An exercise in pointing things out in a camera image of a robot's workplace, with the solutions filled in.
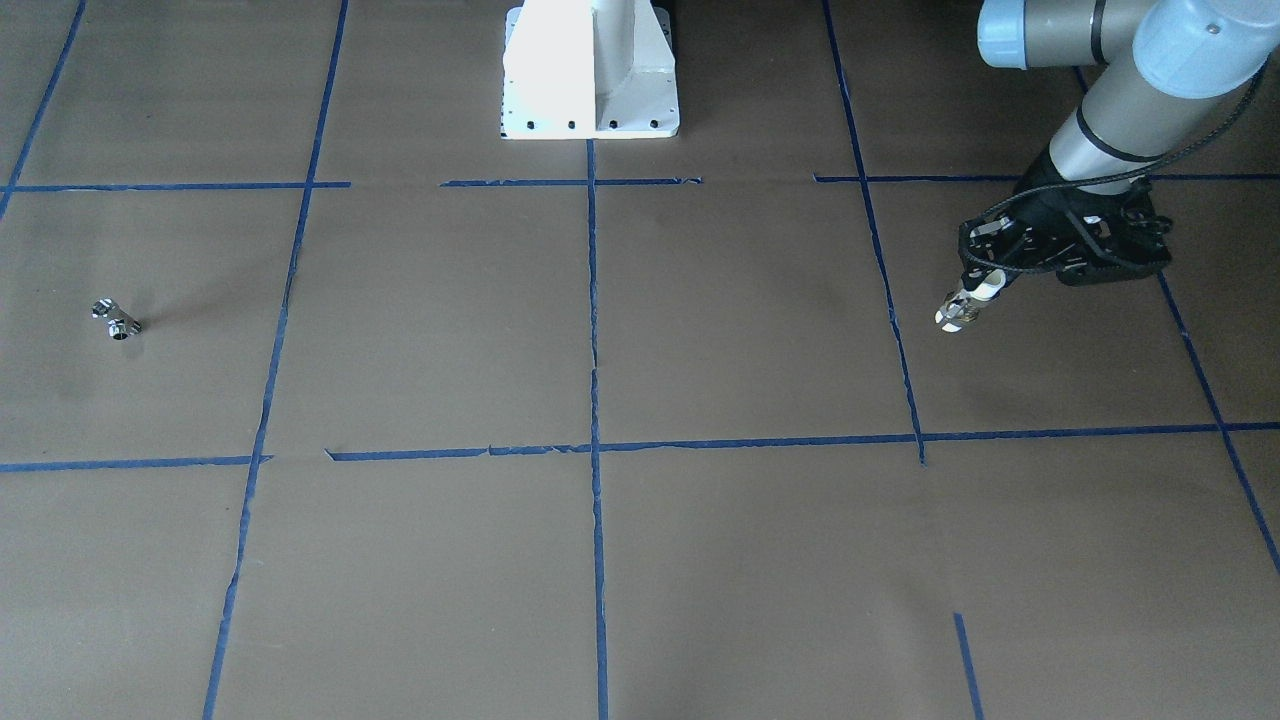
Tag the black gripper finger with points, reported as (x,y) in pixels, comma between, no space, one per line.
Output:
(975,294)

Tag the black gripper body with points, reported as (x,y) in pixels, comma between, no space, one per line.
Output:
(1047,212)

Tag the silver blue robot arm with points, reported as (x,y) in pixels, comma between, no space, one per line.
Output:
(1165,65)

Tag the chrome metal pipe fitting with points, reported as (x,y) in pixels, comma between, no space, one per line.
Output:
(119,324)

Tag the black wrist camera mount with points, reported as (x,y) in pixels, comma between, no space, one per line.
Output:
(1114,238)

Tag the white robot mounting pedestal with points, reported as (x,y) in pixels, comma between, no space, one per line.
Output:
(583,70)

